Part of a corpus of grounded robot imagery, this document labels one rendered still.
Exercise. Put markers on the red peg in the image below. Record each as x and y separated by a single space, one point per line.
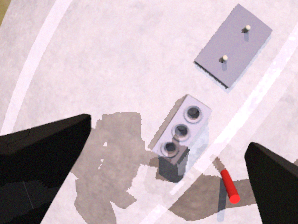
229 186

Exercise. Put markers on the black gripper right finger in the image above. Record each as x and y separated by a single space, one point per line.
274 181

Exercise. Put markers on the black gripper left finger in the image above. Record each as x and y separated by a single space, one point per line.
34 164

